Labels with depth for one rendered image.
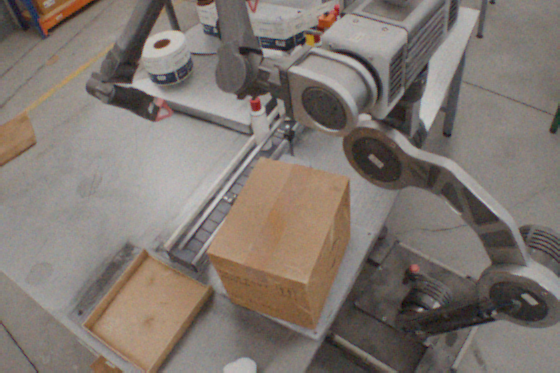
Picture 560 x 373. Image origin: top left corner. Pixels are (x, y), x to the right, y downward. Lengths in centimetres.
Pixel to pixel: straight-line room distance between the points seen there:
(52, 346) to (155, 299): 124
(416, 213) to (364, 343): 87
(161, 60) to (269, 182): 91
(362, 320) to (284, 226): 91
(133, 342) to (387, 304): 101
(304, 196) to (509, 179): 179
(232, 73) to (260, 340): 69
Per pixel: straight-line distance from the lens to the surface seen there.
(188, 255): 133
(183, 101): 181
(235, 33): 90
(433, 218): 242
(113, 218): 158
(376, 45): 78
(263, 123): 143
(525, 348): 220
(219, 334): 125
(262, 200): 107
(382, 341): 183
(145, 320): 133
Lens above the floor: 196
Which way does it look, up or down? 48 degrees down
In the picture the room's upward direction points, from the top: 12 degrees counter-clockwise
